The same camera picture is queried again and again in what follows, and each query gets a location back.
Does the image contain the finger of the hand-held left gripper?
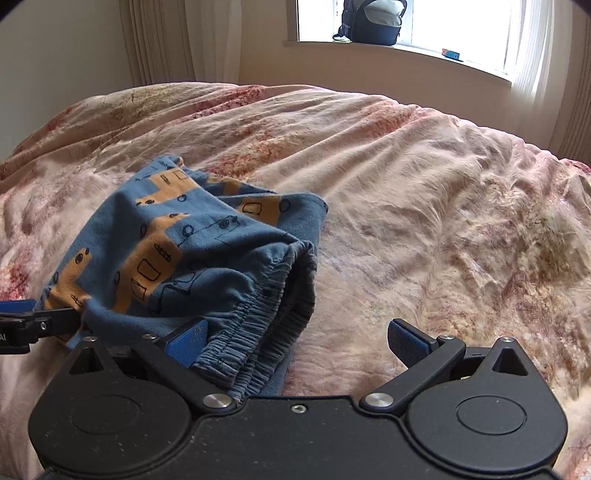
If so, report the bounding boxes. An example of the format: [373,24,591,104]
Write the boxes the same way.
[0,300,86,355]

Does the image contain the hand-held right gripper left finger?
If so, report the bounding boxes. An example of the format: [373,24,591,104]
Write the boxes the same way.
[69,318,232,409]

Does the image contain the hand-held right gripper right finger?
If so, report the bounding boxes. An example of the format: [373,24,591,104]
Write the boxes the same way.
[360,319,529,411]

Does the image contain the blue patterned pants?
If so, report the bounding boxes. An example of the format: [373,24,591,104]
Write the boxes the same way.
[37,156,329,400]

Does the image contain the pink floral blanket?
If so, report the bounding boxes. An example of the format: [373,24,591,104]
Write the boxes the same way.
[0,82,591,480]

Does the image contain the beige curtain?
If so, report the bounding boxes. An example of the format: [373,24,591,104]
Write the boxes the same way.
[119,0,241,86]
[510,0,591,162]

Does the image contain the dark blue bag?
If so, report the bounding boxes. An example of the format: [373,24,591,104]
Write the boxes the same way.
[333,0,408,46]

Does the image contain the window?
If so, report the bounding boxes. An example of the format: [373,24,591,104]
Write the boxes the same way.
[295,0,527,75]

